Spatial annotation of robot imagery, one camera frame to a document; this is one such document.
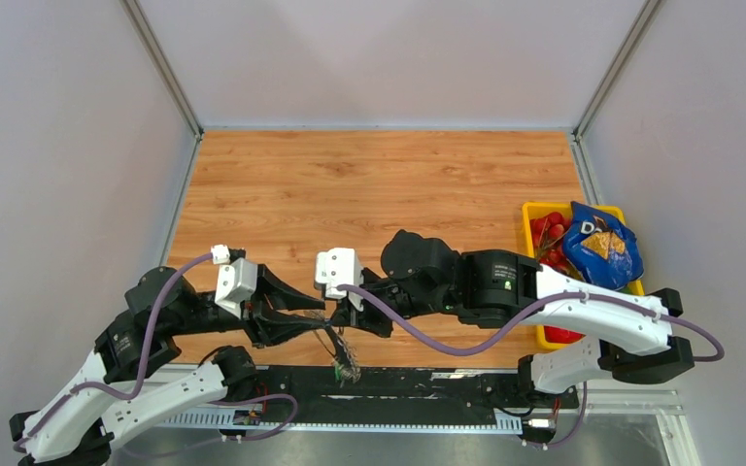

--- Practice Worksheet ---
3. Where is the red cherries bunch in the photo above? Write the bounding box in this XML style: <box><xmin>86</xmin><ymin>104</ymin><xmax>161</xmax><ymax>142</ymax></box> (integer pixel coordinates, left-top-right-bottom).
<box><xmin>528</xmin><ymin>212</ymin><xmax>571</xmax><ymax>275</ymax></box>

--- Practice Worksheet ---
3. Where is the blue chips bag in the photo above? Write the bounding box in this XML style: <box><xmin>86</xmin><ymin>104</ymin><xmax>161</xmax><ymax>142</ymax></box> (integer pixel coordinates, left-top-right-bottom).
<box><xmin>561</xmin><ymin>201</ymin><xmax>644</xmax><ymax>290</ymax></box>

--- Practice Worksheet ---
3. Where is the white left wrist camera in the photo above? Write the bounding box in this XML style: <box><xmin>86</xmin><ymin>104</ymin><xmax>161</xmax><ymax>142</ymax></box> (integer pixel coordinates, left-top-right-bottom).
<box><xmin>210</xmin><ymin>245</ymin><xmax>258</xmax><ymax>319</ymax></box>

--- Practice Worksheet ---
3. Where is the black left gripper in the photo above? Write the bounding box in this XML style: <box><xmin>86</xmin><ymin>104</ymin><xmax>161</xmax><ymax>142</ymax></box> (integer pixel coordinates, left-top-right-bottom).
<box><xmin>169</xmin><ymin>260</ymin><xmax>328</xmax><ymax>347</ymax></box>

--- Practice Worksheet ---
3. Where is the large metal key ring plate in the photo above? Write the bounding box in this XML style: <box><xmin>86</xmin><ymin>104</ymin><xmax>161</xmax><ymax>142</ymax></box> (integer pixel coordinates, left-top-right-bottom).
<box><xmin>304</xmin><ymin>310</ymin><xmax>361</xmax><ymax>386</ymax></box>

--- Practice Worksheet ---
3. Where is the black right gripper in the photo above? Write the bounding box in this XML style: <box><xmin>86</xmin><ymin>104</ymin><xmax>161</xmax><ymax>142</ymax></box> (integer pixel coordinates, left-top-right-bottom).
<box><xmin>331</xmin><ymin>266</ymin><xmax>456</xmax><ymax>338</ymax></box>

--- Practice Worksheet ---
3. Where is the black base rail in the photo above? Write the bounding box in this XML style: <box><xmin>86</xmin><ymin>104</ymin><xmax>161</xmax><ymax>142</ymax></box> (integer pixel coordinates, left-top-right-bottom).
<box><xmin>148</xmin><ymin>363</ymin><xmax>580</xmax><ymax>439</ymax></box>

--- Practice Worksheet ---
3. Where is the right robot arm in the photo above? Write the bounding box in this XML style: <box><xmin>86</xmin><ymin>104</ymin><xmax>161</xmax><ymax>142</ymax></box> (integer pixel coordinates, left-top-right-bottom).
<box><xmin>315</xmin><ymin>230</ymin><xmax>695</xmax><ymax>406</ymax></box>

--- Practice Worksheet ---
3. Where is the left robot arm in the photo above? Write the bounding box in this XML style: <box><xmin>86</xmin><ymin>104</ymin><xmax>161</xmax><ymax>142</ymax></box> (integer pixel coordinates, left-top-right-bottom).
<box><xmin>10</xmin><ymin>258</ymin><xmax>325</xmax><ymax>465</ymax></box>

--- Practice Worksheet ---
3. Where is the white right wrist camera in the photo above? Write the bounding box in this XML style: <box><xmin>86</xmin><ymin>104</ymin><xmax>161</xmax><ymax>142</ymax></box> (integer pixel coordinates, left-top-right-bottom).
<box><xmin>314</xmin><ymin>248</ymin><xmax>363</xmax><ymax>312</ymax></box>

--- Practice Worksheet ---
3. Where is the red plastic fruit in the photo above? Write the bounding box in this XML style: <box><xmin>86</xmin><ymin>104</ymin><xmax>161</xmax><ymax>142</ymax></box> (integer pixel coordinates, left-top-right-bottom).
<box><xmin>543</xmin><ymin>326</ymin><xmax>584</xmax><ymax>345</ymax></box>

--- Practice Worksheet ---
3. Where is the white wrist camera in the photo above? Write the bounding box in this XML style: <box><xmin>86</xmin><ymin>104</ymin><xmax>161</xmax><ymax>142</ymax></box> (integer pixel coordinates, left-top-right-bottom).
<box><xmin>314</xmin><ymin>248</ymin><xmax>363</xmax><ymax>312</ymax></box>
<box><xmin>210</xmin><ymin>245</ymin><xmax>258</xmax><ymax>319</ymax></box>

